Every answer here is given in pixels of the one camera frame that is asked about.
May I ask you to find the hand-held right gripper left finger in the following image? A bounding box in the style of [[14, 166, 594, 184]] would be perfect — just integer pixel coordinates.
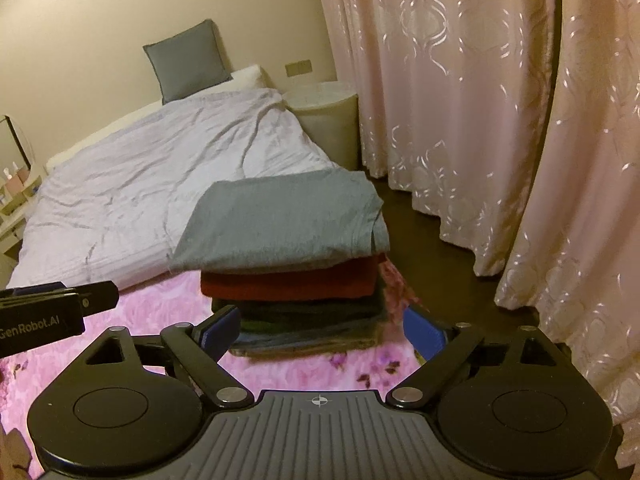
[[82, 305, 254, 411]]

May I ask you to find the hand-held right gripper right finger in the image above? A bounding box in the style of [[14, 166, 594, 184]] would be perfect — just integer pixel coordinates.
[[387, 306, 569, 409]]

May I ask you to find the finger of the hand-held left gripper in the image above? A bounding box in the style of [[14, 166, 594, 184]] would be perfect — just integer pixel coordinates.
[[62, 280, 121, 318]]

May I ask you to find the grey t-shirt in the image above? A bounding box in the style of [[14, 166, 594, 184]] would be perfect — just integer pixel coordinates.
[[167, 169, 392, 277]]

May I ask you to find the pink floral fleece blanket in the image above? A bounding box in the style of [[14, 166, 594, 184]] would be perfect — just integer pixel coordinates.
[[0, 259, 437, 480]]

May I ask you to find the folded red garment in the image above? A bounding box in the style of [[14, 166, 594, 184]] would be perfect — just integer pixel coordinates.
[[200, 254, 389, 307]]

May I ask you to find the folded dark grey garment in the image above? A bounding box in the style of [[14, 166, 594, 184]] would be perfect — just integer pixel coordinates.
[[231, 317, 385, 359]]

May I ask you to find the folded dark green garment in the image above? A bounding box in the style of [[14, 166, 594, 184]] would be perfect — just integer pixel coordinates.
[[211, 287, 387, 335]]

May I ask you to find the white shelf unit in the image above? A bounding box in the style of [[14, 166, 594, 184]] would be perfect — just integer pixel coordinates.
[[0, 114, 47, 257]]

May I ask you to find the light grey duvet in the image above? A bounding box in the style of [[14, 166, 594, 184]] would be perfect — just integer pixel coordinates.
[[4, 87, 347, 292]]

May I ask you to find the round white side table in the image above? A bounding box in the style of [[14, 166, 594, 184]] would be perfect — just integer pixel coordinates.
[[282, 81, 360, 171]]

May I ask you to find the grey pillow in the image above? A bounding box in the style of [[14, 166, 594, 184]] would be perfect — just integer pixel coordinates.
[[142, 20, 235, 106]]

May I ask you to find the pink patterned curtain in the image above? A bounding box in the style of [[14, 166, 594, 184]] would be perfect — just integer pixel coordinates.
[[311, 0, 640, 428]]

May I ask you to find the white pillow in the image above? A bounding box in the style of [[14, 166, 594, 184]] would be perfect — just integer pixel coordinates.
[[229, 64, 267, 95]]

